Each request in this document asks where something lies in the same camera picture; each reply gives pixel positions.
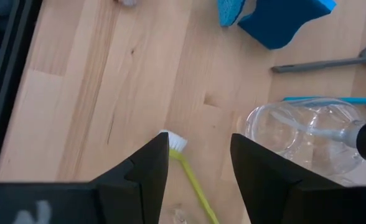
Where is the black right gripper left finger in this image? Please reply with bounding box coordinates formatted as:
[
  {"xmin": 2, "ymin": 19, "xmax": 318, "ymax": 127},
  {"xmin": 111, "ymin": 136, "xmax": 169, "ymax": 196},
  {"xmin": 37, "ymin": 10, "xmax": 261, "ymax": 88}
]
[{"xmin": 89, "ymin": 131, "xmax": 171, "ymax": 224}]

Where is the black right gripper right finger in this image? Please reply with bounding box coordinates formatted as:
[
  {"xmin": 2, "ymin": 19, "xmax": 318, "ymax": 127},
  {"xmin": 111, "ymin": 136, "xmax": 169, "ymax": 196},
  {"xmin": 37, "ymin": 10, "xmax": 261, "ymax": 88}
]
[{"xmin": 230, "ymin": 133, "xmax": 339, "ymax": 224}]

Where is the yellow-green dish brush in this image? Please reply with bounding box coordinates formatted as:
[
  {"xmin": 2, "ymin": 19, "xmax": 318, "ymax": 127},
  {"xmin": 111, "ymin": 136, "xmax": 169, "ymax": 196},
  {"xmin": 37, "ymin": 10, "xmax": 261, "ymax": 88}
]
[{"xmin": 157, "ymin": 129, "xmax": 220, "ymax": 224}]

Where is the clear soap bottle black pump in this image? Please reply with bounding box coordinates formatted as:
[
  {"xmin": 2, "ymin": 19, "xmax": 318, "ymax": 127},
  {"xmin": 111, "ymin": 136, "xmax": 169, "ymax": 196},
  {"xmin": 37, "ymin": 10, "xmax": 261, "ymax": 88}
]
[{"xmin": 243, "ymin": 97, "xmax": 366, "ymax": 187}]

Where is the blue kitchen sponge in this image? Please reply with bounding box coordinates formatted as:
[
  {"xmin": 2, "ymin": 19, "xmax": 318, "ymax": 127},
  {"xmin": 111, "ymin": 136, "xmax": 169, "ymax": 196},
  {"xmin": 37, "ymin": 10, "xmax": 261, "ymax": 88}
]
[
  {"xmin": 217, "ymin": 0, "xmax": 246, "ymax": 28},
  {"xmin": 237, "ymin": 0, "xmax": 338, "ymax": 50}
]

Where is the black aluminium rig frame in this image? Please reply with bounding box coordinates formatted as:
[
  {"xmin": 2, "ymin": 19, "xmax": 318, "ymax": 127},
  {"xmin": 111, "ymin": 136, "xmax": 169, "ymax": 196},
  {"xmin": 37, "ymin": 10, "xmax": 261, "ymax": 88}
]
[{"xmin": 0, "ymin": 0, "xmax": 44, "ymax": 184}]

